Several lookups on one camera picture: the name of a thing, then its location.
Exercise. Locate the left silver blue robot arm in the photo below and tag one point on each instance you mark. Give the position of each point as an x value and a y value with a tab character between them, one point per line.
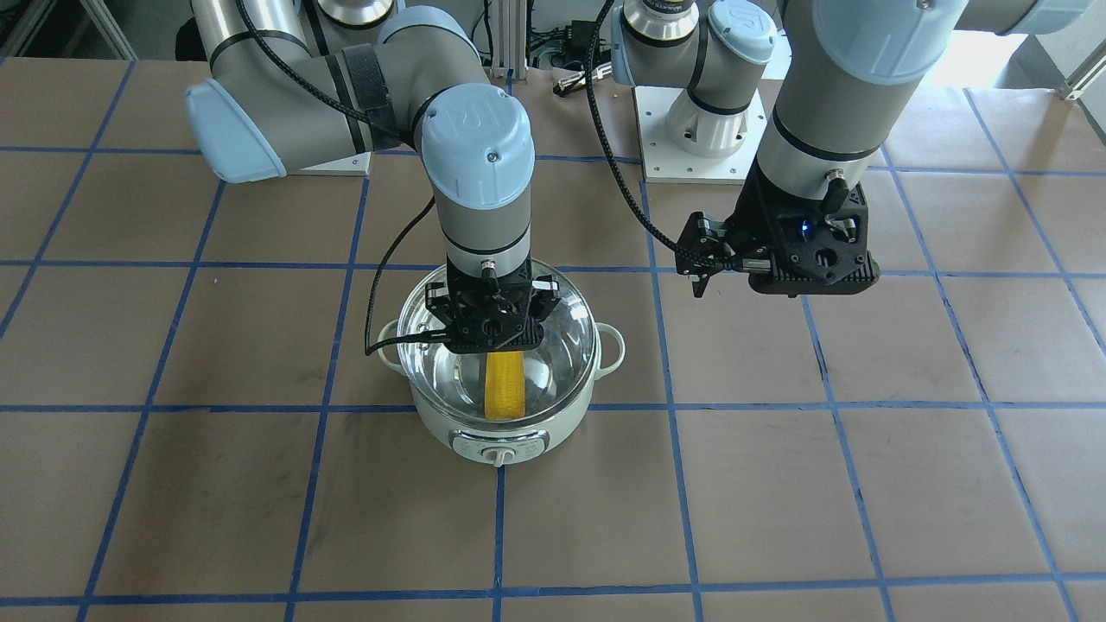
854	66

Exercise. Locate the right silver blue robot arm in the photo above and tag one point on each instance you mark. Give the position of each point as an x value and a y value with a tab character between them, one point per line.
295	85

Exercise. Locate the pale green electric pot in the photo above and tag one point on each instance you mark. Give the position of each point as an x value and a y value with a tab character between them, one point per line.
451	389

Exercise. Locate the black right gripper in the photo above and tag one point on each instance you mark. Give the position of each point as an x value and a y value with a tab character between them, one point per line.
545	306

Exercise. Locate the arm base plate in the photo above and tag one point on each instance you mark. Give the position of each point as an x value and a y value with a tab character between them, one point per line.
357	165
681	143

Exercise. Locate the yellow corn cob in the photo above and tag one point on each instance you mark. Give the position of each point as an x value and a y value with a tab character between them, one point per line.
504	393

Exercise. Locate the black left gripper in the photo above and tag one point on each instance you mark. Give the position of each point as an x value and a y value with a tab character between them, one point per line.
753	219

